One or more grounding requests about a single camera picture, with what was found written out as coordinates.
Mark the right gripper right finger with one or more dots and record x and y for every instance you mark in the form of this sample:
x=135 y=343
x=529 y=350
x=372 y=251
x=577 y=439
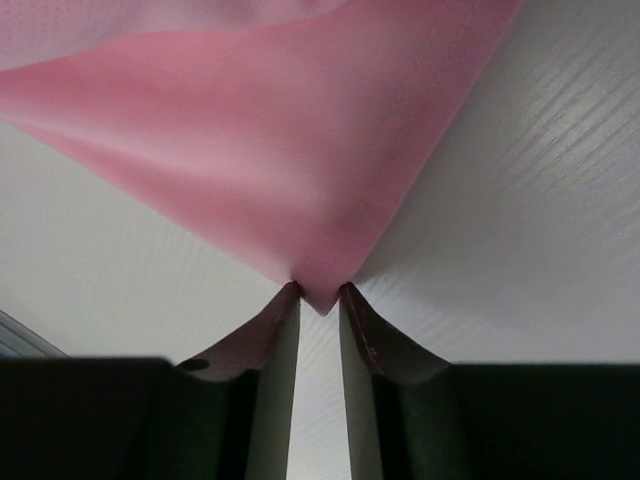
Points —
x=378 y=363

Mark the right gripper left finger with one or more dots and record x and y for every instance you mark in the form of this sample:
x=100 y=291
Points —
x=257 y=364

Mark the pink t shirt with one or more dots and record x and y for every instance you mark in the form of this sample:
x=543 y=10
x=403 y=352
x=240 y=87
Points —
x=286 y=133

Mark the aluminium mounting rail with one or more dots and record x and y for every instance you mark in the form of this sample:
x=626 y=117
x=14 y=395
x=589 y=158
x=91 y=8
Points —
x=18 y=341

